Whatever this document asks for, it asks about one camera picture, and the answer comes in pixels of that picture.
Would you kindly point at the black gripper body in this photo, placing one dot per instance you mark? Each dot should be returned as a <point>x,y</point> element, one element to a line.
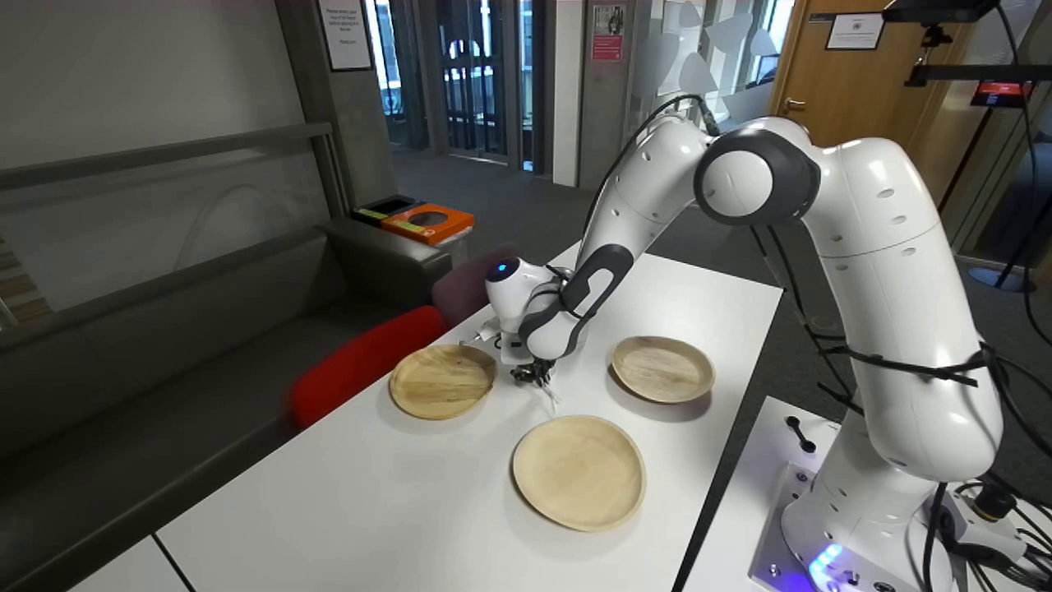
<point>530,363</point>

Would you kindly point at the white plastic spoon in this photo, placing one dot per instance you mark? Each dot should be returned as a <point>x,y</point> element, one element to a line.
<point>544,398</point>

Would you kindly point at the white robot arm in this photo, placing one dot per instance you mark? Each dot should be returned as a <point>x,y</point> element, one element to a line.
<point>899,273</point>

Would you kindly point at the small brown grainy plate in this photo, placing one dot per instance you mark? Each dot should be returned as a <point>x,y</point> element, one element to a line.
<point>443,383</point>

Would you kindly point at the pale smooth round plate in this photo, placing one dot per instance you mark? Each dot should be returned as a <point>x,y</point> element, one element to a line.
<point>578,475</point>

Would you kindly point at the large brown streaked plate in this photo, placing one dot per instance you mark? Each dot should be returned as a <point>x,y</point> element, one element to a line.
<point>662,370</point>

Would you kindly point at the red seat cushion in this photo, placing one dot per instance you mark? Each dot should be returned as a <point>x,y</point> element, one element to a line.
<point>356,368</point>

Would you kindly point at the dark recycling bin lid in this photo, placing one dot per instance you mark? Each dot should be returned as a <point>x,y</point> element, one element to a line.
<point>383,209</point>

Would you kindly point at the glass railing with handrail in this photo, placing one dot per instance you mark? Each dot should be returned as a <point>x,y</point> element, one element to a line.
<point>217,209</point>

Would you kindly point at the grey sofa bench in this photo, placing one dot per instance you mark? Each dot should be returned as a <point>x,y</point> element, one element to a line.
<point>167,438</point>

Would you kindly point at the wooden door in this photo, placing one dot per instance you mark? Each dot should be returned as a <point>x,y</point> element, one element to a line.
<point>811,67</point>

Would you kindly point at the white paper door sign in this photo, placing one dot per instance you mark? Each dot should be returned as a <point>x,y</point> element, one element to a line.
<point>857,32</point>

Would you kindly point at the black tripod stand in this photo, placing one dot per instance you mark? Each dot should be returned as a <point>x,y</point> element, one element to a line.
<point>964,75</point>

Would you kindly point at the pink wall sign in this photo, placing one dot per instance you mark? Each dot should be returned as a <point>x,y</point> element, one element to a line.
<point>609,49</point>

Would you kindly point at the framed wall notice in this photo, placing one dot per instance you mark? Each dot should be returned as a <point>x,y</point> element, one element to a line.
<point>347,35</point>

